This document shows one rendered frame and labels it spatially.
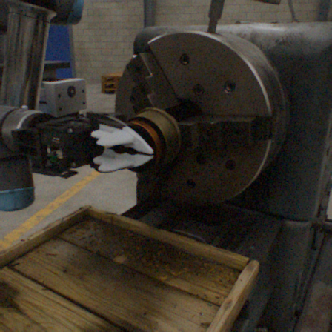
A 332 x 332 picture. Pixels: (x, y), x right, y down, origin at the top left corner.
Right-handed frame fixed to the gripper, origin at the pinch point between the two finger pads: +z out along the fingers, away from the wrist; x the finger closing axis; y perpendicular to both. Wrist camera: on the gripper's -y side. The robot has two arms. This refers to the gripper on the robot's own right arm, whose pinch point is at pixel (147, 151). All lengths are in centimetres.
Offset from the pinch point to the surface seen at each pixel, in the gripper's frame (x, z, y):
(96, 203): -108, -149, -140
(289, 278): -35.3, 15.9, -31.5
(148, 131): 2.4, -0.8, -1.4
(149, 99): 5.6, -5.0, -7.7
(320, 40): 14.5, 14.8, -32.2
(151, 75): 8.9, -7.3, -11.7
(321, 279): -54, 21, -61
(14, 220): -108, -180, -87
